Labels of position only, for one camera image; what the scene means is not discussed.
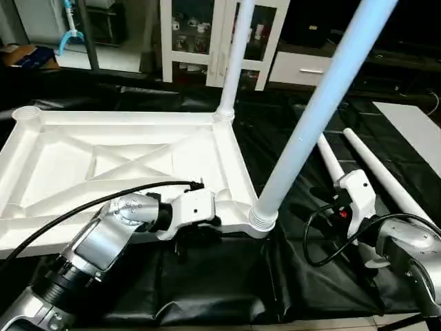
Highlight light blue plastic object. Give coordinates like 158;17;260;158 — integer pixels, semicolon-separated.
57;0;85;56

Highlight black metal frame leg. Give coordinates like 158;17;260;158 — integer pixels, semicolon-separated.
378;314;441;331

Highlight black work mat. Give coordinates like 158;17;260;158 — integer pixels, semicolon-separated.
0;66;441;326

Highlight white drawer unit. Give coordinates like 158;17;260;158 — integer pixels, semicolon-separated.
269;51;340;88

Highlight white glass door cabinet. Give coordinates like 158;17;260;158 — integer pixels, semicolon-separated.
160;0;291;92

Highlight white plastic table top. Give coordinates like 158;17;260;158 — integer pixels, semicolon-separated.
0;106;279;259

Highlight grey vertical metal pole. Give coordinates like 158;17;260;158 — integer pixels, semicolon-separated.
77;0;101;71

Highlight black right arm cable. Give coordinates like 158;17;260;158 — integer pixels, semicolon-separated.
303;200;431;268

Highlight white flat board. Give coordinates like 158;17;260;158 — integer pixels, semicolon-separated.
372;101;441;181

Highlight brown cardboard box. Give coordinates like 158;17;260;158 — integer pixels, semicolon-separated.
0;43;59;70

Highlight dark low media cabinet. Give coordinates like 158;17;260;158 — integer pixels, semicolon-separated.
345;28;441;97

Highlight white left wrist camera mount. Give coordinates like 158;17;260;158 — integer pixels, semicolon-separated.
155;190;217;241

